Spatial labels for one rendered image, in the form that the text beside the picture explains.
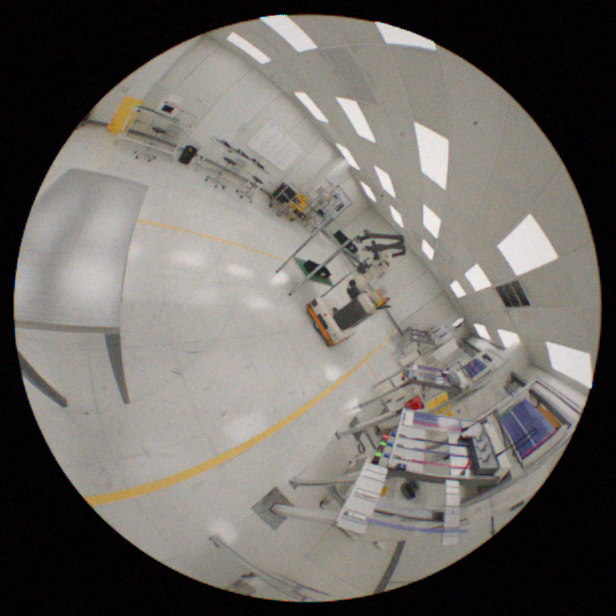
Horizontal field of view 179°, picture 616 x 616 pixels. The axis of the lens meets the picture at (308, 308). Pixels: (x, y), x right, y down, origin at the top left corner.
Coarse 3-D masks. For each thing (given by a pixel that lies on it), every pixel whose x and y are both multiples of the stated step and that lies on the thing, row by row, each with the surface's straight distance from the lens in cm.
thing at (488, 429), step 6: (486, 426) 163; (492, 426) 166; (480, 432) 167; (486, 432) 158; (492, 432) 158; (492, 438) 152; (498, 438) 155; (492, 444) 146; (498, 444) 148; (492, 450) 144; (498, 450) 143; (498, 456) 138; (504, 456) 140; (498, 462) 134; (504, 462) 136; (498, 468) 133; (504, 468) 133; (498, 474) 135; (504, 474) 138; (498, 480) 140
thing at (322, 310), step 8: (312, 304) 258; (320, 304) 251; (328, 304) 265; (336, 304) 292; (312, 312) 255; (320, 312) 250; (328, 312) 249; (320, 320) 250; (328, 320) 245; (320, 328) 251; (328, 328) 246; (336, 328) 243; (352, 328) 287; (328, 336) 248; (336, 336) 243; (344, 336) 248; (328, 344) 252
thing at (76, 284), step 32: (64, 192) 87; (96, 192) 86; (128, 192) 89; (32, 224) 74; (64, 224) 70; (96, 224) 68; (128, 224) 69; (32, 256) 62; (64, 256) 59; (96, 256) 57; (32, 288) 55; (64, 288) 52; (96, 288) 50; (32, 320) 50; (64, 320) 47; (96, 320) 45; (32, 384) 94
